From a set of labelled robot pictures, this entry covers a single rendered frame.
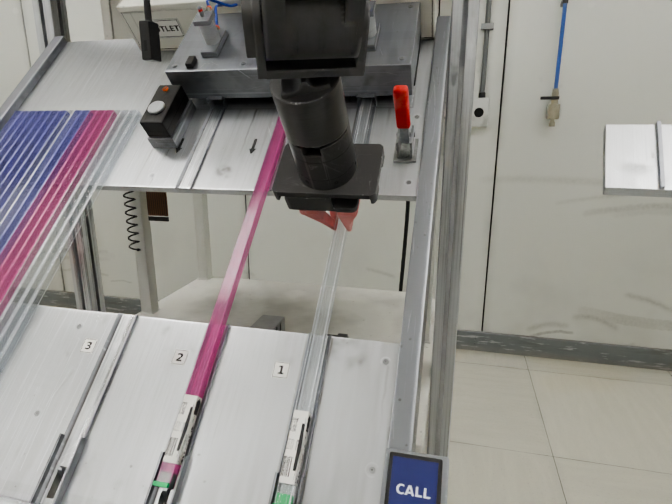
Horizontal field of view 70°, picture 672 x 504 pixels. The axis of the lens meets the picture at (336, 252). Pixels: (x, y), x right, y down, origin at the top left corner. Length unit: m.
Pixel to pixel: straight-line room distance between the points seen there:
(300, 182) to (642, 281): 2.12
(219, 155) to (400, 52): 0.27
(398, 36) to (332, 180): 0.29
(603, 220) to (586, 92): 0.54
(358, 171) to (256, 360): 0.21
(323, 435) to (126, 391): 0.21
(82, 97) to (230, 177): 0.35
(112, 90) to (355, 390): 0.63
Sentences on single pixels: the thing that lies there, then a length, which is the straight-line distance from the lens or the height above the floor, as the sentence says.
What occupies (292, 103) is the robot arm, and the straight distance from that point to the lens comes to 0.38.
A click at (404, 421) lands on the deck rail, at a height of 0.81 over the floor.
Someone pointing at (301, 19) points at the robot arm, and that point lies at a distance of 0.35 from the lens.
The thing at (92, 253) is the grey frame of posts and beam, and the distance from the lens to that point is 1.12.
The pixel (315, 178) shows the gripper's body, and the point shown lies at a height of 1.01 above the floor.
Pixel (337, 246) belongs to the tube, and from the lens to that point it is 0.52.
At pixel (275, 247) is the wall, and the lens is 2.48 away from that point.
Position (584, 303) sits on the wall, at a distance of 2.44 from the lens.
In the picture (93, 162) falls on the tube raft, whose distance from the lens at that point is 0.75.
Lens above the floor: 1.05
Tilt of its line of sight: 15 degrees down
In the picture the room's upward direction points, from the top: straight up
